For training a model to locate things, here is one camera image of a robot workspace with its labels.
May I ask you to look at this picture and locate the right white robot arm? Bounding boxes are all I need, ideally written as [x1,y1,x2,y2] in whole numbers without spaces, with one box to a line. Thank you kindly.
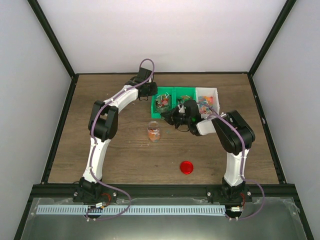
[160,100,256,202]

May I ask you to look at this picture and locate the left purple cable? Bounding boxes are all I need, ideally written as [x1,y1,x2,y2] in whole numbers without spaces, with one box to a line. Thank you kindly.
[84,58,156,222]

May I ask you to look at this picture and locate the white candy bin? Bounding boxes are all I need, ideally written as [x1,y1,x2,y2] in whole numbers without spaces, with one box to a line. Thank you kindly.
[195,87,220,119]

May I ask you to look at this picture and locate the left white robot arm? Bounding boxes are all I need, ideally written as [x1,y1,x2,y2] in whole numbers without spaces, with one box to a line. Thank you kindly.
[80,67,158,202]

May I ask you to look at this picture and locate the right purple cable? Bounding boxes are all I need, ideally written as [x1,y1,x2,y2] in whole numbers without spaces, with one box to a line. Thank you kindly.
[197,101,266,222]

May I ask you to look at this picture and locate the black aluminium front beam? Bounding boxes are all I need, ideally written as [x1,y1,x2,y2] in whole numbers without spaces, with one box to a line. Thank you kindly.
[30,183,298,199]

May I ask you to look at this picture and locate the purple cable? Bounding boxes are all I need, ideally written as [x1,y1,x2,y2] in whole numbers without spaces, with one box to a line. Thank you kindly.
[197,101,266,222]
[84,58,156,222]

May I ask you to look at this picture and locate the green plastic scoop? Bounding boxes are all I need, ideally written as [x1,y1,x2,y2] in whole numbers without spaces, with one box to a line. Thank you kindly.
[154,93,172,114]

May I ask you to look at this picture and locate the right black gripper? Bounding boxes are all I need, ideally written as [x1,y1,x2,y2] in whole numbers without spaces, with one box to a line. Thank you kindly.
[160,106,191,129]

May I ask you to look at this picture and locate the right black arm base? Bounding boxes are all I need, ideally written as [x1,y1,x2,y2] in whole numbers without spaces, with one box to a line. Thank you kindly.
[205,179,252,205]

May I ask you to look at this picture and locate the clear plastic jar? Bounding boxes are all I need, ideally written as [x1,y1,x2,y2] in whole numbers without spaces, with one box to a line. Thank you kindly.
[147,121,161,143]

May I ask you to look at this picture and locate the red jar lid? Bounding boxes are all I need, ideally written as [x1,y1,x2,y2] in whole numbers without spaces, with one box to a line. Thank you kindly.
[179,161,194,175]

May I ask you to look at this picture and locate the light blue slotted rail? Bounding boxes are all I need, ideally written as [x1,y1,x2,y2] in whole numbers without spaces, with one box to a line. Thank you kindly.
[36,205,226,216]

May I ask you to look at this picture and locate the green double candy bin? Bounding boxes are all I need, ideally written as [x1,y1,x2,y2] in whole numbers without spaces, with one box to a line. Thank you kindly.
[150,86,196,119]

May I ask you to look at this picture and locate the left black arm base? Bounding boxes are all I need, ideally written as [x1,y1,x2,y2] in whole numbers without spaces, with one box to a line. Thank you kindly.
[73,177,118,204]

